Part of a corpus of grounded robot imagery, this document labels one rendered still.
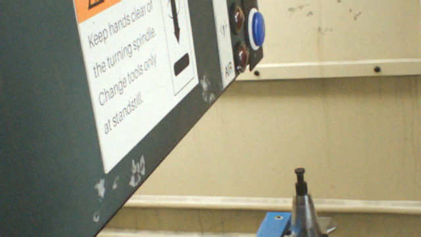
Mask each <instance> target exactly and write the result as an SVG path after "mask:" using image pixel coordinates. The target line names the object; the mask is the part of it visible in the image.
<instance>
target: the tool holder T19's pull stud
mask: <svg viewBox="0 0 421 237"><path fill-rule="evenodd" d="M304 173H305V169H304V168H296V169H295V174H296V175H297V182H296V183H295V191H296V194H299V196H303V194H306V193H307V183H306V182H305V181H304Z"/></svg>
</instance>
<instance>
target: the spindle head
mask: <svg viewBox="0 0 421 237"><path fill-rule="evenodd" d="M187 2H188V9H189V18H190V24H191V34H192V40H193V50H194V55H195V61H196V66H197V76H198V82H199V83H198V84H197V85H196V86H194V87H193V88H192V90H191V91H190V92H189V93H188V94H186V95H185V96H184V98H183V99H182V100H181V101H180V102H178V103H177V104H176V106H175V107H174V108H173V109H172V110H171V111H169V112H168V113H167V115H166V116H165V117H164V118H162V119H161V120H160V121H159V123H158V124H157V125H156V126H155V127H152V129H150V131H149V132H148V133H147V134H146V135H144V137H142V139H141V140H140V141H139V142H138V143H137V144H136V145H135V146H134V147H133V148H132V149H131V150H130V151H129V152H127V154H126V155H125V156H124V157H123V158H122V159H121V160H119V162H118V163H117V164H116V165H115V166H114V167H113V168H112V169H111V170H110V171H109V172H108V173H105V170H104V166H103V158H102V154H101V147H100V143H99V135H98V131H97V127H96V123H95V116H94V111H93V104H92V100H91V93H90V88H89V85H88V80H87V74H86V66H85V61H84V54H83V50H82V46H81V43H80V35H79V30H78V23H77V19H76V11H74V4H73V0H0V237H96V236H97V235H98V234H99V233H100V231H102V230H103V229H104V227H105V225H106V224H108V223H109V222H110V221H111V219H112V218H113V217H114V216H115V215H116V214H117V213H118V211H119V210H120V209H121V207H123V206H124V205H125V204H126V202H127V201H128V200H129V199H130V198H131V197H132V196H133V194H134V193H135V192H136V191H137V190H138V189H139V187H140V186H141V185H142V184H143V183H144V182H145V181H146V180H147V179H148V178H149V176H150V175H151V174H152V173H153V172H154V171H155V169H156V168H157V167H158V166H159V165H160V164H161V162H162V161H164V160H165V159H166V157H167V156H168V154H169V153H171V152H172V150H173V149H174V148H175V147H176V146H177V144H178V143H180V142H181V141H182V140H183V137H184V136H185V135H186V134H188V133H189V131H190V130H191V129H192V128H193V127H194V125H195V124H197V123H198V121H199V120H200V118H201V117H202V116H204V115H205V113H206V112H207V111H208V110H209V109H210V107H211V106H212V105H213V104H214V103H215V102H216V100H217V99H218V98H219V97H220V96H221V95H222V94H223V93H224V92H225V91H226V90H227V88H228V87H229V86H230V85H231V84H232V83H233V81H234V80H235V79H236V78H237V77H238V76H239V75H240V72H238V71H237V69H236V68H235V62H234V72H235V78H234V79H233V80H232V81H231V82H230V83H229V85H227V86H226V87H225V88H223V83H222V73H221V67H220V61H219V55H218V44H217V38H216V27H215V21H214V10H213V4H212V0H187ZM234 2H238V3H239V4H240V5H241V9H242V4H241V0H226V6H227V13H228V18H229V25H230V9H231V6H232V4H233V3H234ZM230 37H231V43H232V55H233V61H234V49H235V44H236V43H237V42H238V41H243V42H244V43H245V44H246V46H247V43H246V36H245V24H243V29H242V32H241V34H240V35H239V36H235V35H234V34H233V33H232V29H231V26H230Z"/></svg>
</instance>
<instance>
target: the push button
mask: <svg viewBox="0 0 421 237"><path fill-rule="evenodd" d="M251 33H252V38H253V41H254V43H255V45H256V46H261V45H262V44H263V43H264V38H265V23H264V17H263V15H262V13H260V12H254V14H253V16H252V21H251Z"/></svg>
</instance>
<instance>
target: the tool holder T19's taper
mask: <svg viewBox="0 0 421 237"><path fill-rule="evenodd" d="M290 237H321V230H320V225H319V222H318V216H317V214H316V211H315V208H314V202H313V199H312V194H311V191H310V190H307V193H306V194H303V196H299V194H296V191H294V192H293V196H292V207H291V230H290Z"/></svg>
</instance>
